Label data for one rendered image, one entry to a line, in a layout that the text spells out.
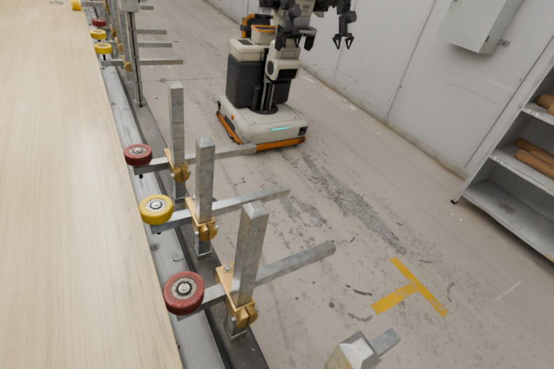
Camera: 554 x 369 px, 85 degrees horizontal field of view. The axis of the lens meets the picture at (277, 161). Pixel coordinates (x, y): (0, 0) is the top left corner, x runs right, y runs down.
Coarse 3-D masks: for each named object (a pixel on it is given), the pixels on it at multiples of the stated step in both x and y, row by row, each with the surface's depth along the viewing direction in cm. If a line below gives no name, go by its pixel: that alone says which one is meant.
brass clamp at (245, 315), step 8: (232, 264) 72; (216, 272) 71; (232, 272) 71; (216, 280) 72; (224, 280) 69; (224, 288) 67; (232, 304) 65; (248, 304) 65; (232, 312) 65; (240, 312) 64; (248, 312) 64; (256, 312) 65; (232, 320) 64; (240, 320) 63; (248, 320) 65; (240, 328) 65
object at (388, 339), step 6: (390, 330) 70; (378, 336) 68; (384, 336) 68; (390, 336) 69; (396, 336) 69; (372, 342) 67; (378, 342) 67; (384, 342) 67; (390, 342) 68; (396, 342) 68; (378, 348) 66; (384, 348) 66; (390, 348) 68; (378, 354) 65
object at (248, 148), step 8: (248, 144) 116; (192, 152) 106; (216, 152) 108; (224, 152) 109; (232, 152) 111; (240, 152) 113; (248, 152) 115; (152, 160) 99; (160, 160) 100; (192, 160) 104; (136, 168) 95; (144, 168) 96; (152, 168) 98; (160, 168) 100; (168, 168) 101
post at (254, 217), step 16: (256, 208) 49; (240, 224) 53; (256, 224) 50; (240, 240) 54; (256, 240) 53; (240, 256) 56; (256, 256) 56; (240, 272) 58; (256, 272) 60; (240, 288) 60; (240, 304) 64
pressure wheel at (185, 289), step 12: (180, 276) 62; (192, 276) 63; (168, 288) 60; (180, 288) 60; (192, 288) 61; (168, 300) 58; (180, 300) 58; (192, 300) 59; (180, 312) 59; (192, 312) 60
